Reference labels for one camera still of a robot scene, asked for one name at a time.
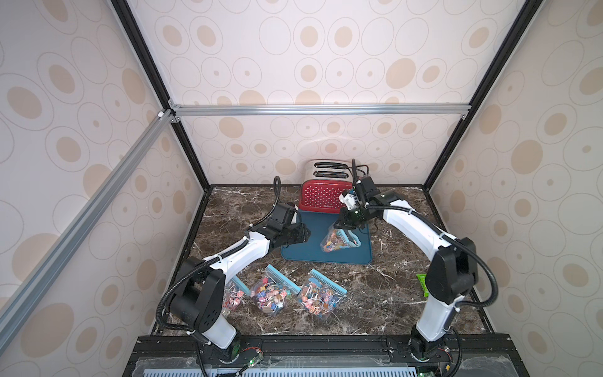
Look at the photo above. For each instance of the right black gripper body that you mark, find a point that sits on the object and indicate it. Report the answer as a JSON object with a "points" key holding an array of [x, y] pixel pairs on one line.
{"points": [[351, 219]]}

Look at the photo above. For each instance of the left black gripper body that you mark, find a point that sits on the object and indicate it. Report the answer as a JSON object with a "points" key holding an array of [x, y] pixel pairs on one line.
{"points": [[294, 234]]}

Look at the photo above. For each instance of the teal rectangular tray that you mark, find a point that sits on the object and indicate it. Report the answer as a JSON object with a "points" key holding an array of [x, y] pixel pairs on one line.
{"points": [[319, 225]]}

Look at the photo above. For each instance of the candy ziploc bag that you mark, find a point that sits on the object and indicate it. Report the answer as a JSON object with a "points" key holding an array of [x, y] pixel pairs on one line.
{"points": [[235, 293], [319, 295], [273, 290], [339, 239]]}

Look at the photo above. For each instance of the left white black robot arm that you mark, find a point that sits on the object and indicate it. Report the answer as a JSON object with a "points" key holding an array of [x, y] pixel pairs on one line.
{"points": [[193, 303]]}

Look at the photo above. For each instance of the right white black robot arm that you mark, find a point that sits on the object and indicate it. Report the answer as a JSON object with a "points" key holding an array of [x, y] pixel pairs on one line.
{"points": [[454, 262]]}

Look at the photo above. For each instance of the red polka dot toaster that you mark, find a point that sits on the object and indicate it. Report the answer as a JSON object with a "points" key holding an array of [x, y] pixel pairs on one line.
{"points": [[324, 181]]}

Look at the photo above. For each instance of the green candy packet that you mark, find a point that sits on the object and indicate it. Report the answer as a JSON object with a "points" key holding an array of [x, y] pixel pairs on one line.
{"points": [[422, 281]]}

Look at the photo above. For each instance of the horizontal aluminium frame bar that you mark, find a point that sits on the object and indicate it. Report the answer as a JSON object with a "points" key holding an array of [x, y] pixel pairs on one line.
{"points": [[322, 110]]}

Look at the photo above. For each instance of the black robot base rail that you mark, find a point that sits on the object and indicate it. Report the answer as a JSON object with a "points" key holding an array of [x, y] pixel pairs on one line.
{"points": [[465, 355]]}

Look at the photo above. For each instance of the left slanted aluminium frame bar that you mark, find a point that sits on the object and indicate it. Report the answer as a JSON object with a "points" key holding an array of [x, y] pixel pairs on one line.
{"points": [[39, 281]]}

